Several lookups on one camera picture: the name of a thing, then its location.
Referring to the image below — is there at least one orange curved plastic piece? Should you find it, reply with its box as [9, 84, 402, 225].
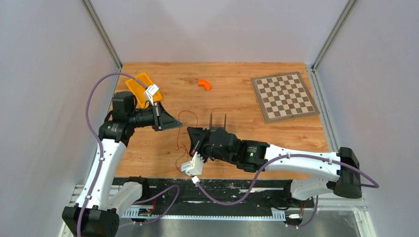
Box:
[197, 80, 212, 91]

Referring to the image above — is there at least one left aluminium frame post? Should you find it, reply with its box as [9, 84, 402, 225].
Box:
[81, 0, 123, 70]

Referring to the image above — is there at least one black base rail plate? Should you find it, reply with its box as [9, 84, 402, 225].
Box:
[111, 177, 315, 218]

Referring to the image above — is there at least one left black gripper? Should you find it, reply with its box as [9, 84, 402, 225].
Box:
[128, 101, 182, 131]

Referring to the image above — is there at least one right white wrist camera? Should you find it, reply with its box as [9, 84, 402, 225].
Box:
[180, 152, 204, 176]

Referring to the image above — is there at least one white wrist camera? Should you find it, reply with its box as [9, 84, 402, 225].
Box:
[143, 84, 163, 105]
[180, 152, 204, 176]

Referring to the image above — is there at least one black cable spool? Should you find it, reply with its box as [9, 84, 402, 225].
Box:
[209, 113, 227, 132]

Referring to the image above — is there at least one right aluminium frame post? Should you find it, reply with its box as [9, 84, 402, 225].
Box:
[311, 0, 358, 71]

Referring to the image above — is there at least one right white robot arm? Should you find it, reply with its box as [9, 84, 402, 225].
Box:
[180, 127, 362, 206]

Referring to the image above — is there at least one thin red wire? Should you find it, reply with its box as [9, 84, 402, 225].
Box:
[174, 110, 199, 173]

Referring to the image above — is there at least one aluminium frame post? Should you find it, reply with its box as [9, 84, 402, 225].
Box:
[311, 0, 358, 71]
[81, 0, 123, 70]

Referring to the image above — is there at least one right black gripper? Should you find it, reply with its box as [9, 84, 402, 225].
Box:
[188, 128, 236, 165]

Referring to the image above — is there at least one yellow plastic bin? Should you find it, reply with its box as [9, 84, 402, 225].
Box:
[125, 72, 153, 108]

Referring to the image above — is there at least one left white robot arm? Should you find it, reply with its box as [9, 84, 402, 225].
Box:
[62, 91, 183, 237]

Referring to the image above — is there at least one wooden chessboard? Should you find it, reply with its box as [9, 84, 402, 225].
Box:
[251, 72, 320, 123]

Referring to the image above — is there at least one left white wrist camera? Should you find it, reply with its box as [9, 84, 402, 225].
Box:
[143, 84, 163, 105]

